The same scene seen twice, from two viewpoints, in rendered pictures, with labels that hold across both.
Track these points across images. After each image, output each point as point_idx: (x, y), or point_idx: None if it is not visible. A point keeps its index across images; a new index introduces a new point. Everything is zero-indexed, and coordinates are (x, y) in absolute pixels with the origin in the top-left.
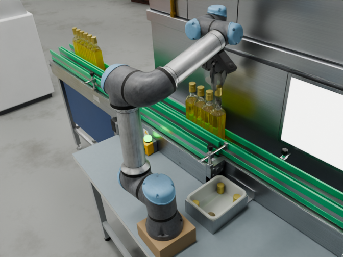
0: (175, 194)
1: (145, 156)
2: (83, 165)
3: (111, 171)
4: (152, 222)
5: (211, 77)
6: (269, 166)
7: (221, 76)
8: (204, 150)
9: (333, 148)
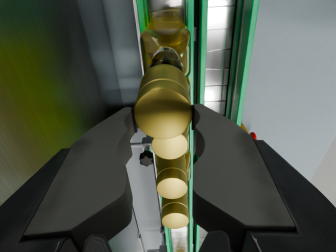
0: (290, 8)
1: (245, 125)
2: (318, 160)
3: (307, 129)
4: None
5: (329, 208)
6: None
7: (126, 170)
8: None
9: None
